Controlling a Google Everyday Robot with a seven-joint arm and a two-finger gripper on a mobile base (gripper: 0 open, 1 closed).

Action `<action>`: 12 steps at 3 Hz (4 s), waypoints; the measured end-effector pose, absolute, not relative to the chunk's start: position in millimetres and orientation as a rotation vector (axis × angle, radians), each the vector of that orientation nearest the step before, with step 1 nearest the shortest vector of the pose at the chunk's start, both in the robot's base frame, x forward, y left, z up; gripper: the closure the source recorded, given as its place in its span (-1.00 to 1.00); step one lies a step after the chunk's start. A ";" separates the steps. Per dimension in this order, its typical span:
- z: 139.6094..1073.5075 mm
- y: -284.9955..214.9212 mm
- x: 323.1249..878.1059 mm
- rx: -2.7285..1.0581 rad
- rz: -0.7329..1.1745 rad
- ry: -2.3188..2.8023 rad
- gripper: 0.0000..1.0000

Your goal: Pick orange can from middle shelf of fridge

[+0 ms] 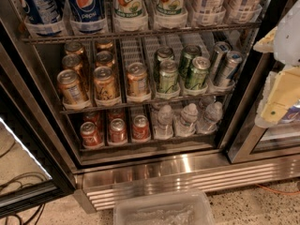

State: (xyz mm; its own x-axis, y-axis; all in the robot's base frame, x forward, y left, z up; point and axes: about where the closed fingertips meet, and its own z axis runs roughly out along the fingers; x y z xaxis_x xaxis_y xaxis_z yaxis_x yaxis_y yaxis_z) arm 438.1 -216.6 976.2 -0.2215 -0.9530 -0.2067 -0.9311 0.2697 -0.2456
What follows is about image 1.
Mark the wire shelf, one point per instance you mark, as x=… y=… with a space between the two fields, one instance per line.
x=138 y=34
x=146 y=102

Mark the orange can front left column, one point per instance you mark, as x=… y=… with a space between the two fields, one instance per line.
x=71 y=87

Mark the red can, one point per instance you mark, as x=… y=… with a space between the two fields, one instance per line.
x=90 y=135
x=118 y=130
x=116 y=113
x=140 y=127
x=93 y=117

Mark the green can front left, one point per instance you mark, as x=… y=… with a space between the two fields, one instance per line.
x=167 y=77

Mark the open glass fridge door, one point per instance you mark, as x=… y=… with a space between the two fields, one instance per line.
x=30 y=175

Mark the red can back middle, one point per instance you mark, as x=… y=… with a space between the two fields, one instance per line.
x=116 y=113

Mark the water bottle middle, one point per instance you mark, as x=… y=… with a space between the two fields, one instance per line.
x=185 y=122

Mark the silver can back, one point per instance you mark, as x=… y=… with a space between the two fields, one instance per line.
x=219 y=51

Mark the water bottle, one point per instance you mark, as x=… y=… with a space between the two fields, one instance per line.
x=185 y=122
x=208 y=123
x=164 y=123

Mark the green can front right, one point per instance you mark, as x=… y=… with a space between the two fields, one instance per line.
x=197 y=73

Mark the blue pepsi bottle right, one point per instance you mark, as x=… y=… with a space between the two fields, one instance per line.
x=87 y=14

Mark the water bottle right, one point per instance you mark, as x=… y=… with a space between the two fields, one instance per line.
x=208 y=123

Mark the silver can front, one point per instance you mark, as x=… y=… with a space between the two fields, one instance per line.
x=228 y=68

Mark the clear plastic bin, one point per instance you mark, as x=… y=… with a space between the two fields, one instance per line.
x=170 y=208

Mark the green can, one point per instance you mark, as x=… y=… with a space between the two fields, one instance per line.
x=197 y=73
x=162 y=53
x=167 y=77
x=187 y=55

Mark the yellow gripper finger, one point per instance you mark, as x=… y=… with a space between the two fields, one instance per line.
x=281 y=91
x=266 y=44

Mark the blue pepsi bottle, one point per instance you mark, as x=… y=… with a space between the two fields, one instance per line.
x=87 y=14
x=44 y=17

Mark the upper wire shelf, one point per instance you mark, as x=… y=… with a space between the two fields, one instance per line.
x=138 y=34

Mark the red can back left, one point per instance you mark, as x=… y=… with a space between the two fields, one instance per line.
x=93 y=117

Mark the green can back right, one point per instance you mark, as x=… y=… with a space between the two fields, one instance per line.
x=187 y=55

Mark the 7up bottle left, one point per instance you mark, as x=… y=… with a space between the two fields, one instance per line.
x=128 y=8

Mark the orange can middle left column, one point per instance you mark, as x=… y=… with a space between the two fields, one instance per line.
x=75 y=62

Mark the middle wire shelf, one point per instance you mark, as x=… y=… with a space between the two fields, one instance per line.
x=146 y=102

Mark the silver can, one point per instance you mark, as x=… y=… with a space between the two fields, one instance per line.
x=219 y=51
x=228 y=68

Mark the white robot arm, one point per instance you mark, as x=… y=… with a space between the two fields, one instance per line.
x=287 y=38

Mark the green can back left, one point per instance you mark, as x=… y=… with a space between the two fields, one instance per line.
x=162 y=53

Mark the red can front middle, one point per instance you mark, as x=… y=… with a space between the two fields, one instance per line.
x=118 y=130

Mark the blue pepsi bottle left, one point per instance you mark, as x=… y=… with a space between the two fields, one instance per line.
x=44 y=17

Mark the orange can back left column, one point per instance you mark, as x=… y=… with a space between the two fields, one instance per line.
x=75 y=47

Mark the closed right fridge door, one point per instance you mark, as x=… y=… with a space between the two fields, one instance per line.
x=253 y=139

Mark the water bottle left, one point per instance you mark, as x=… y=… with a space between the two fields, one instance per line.
x=164 y=123

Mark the red can front right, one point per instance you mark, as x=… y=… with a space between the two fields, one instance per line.
x=140 y=127

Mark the orange can column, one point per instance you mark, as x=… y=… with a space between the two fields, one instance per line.
x=137 y=80
x=75 y=62
x=105 y=59
x=71 y=87
x=75 y=47
x=105 y=83
x=104 y=45

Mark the red can front left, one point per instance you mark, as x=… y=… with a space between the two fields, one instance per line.
x=90 y=135

